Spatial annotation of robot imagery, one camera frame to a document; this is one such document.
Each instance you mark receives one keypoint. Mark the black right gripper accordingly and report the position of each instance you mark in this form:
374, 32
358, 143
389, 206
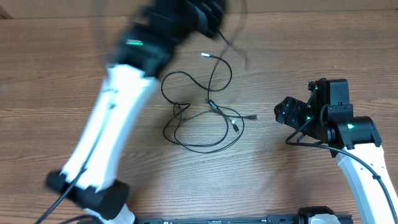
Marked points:
299, 115

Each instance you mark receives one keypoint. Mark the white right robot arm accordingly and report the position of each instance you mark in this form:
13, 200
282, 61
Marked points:
327, 121

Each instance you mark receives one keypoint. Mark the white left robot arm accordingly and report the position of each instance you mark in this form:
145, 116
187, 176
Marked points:
89, 178

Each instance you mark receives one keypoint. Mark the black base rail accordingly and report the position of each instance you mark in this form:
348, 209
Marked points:
270, 219

